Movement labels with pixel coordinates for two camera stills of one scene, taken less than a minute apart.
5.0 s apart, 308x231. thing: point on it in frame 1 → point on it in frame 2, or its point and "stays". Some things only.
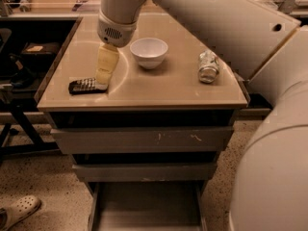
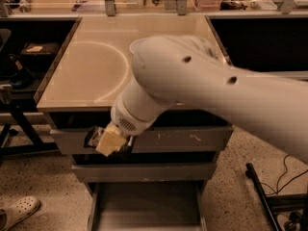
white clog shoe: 21,207 stays
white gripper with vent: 115,32 → 129,120
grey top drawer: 145,140 stays
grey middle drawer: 183,171 stays
